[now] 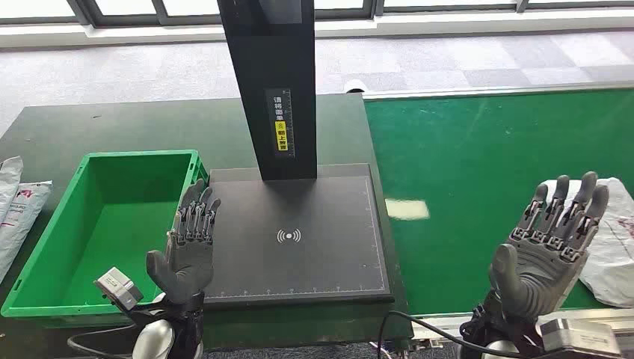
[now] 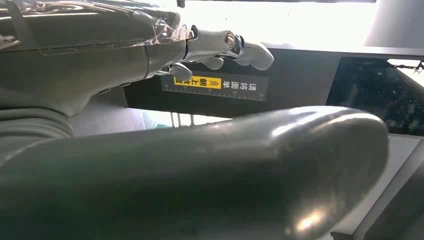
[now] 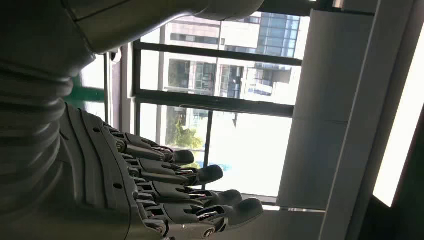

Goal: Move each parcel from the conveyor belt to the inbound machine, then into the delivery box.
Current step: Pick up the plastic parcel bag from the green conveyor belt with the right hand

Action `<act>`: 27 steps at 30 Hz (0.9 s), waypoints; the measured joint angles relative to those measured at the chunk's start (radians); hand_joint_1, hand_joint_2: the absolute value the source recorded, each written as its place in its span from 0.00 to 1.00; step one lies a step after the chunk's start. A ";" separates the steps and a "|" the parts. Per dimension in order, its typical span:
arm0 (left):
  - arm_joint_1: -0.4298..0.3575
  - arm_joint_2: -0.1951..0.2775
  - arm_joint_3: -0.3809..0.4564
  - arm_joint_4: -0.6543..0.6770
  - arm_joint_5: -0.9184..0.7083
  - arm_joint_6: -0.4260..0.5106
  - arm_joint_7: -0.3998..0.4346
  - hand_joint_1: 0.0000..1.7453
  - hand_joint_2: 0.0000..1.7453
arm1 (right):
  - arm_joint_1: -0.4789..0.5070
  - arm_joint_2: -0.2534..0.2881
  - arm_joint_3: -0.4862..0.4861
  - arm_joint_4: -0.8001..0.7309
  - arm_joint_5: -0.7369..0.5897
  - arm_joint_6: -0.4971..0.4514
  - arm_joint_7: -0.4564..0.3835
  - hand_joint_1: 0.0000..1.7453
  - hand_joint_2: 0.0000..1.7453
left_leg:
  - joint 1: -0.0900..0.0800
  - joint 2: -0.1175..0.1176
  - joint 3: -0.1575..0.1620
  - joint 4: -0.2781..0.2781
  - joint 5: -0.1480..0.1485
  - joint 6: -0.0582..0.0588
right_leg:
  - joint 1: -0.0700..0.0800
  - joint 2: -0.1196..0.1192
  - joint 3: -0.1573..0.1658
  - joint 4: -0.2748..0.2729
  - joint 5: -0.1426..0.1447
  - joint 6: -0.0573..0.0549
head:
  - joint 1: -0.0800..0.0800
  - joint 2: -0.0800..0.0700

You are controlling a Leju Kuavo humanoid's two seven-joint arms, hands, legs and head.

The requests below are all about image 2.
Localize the black inbound scanner machine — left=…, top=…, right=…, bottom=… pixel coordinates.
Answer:
left=124, top=42, right=424, bottom=137

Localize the black and yellow ruler sticker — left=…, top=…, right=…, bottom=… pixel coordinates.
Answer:
left=161, top=73, right=269, bottom=102

